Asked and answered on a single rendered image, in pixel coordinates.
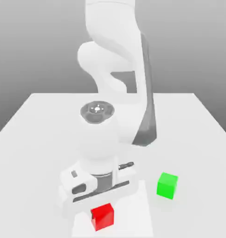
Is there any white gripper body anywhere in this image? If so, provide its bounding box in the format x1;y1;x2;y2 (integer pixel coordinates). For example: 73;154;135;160
58;175;143;220

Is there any small red cube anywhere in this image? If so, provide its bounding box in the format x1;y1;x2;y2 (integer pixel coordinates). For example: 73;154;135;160
90;203;115;232

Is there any small green cube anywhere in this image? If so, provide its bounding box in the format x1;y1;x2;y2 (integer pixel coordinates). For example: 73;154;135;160
156;172;179;201

